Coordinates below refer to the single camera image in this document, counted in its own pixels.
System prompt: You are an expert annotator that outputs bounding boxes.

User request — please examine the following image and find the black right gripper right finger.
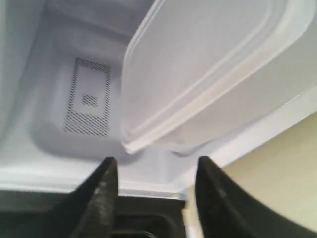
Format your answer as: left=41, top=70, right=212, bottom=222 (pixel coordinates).
left=195, top=156, right=317, bottom=238

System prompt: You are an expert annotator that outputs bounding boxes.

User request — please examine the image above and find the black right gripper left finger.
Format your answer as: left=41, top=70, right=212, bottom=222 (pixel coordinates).
left=39, top=157, right=118, bottom=238

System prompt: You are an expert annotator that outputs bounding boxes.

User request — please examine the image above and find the white lidded plastic container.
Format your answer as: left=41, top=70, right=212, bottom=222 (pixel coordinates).
left=121, top=0, right=317, bottom=154

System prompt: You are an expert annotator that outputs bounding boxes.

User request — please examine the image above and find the white microwave door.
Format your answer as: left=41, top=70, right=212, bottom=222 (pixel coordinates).
left=0, top=190, right=198, bottom=238

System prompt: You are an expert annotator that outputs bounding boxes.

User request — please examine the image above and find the white Midea microwave body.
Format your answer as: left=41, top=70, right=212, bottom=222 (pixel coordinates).
left=0, top=0, right=317, bottom=197

